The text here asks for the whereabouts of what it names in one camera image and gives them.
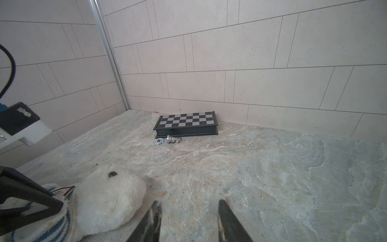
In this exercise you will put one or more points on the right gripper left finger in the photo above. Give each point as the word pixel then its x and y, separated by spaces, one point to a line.
pixel 148 229

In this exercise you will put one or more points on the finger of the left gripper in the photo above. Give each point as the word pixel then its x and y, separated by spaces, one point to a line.
pixel 16 185

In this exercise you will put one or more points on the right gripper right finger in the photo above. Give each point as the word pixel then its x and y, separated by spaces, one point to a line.
pixel 229 227

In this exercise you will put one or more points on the white teddy bear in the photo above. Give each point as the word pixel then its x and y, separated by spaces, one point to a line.
pixel 106 199

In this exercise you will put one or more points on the blue white striped sweater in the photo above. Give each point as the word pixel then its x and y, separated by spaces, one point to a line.
pixel 56 228

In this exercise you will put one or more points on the white blue poker chip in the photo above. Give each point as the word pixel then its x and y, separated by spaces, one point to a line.
pixel 159 141

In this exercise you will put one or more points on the silver metal chess piece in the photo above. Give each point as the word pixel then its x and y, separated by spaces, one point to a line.
pixel 171 139

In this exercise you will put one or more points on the black white chessboard box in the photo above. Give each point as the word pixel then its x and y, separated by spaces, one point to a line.
pixel 187 125

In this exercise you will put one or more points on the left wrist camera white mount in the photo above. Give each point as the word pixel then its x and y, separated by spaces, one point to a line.
pixel 20 123

